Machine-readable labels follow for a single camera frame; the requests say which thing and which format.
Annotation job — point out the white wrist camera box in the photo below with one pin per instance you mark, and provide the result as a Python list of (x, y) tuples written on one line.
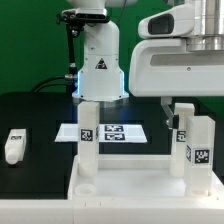
[(175, 22)]

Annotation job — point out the white marker base plate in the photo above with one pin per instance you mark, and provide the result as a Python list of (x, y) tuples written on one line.
[(114, 133)]

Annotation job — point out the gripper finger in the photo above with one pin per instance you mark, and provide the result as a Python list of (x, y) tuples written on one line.
[(172, 119)]

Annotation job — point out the white desk top tray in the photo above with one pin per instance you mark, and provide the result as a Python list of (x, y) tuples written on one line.
[(128, 176)]

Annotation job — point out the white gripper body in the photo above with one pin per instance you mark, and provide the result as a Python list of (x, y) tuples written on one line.
[(164, 68)]

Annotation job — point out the black camera on stand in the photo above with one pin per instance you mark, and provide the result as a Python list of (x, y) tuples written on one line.
[(75, 20)]

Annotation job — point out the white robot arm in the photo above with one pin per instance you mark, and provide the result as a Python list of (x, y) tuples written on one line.
[(108, 48)]

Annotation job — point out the white L-shaped obstacle fence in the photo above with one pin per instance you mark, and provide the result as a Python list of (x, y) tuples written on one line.
[(195, 209)]

